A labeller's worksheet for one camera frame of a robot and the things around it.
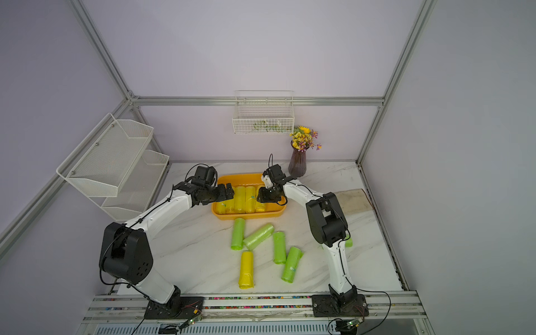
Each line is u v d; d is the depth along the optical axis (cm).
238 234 90
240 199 98
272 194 86
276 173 82
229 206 98
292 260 82
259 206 97
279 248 86
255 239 88
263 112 107
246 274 78
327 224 56
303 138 97
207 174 70
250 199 98
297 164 108
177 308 69
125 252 45
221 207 96
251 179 118
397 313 73
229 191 82
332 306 66
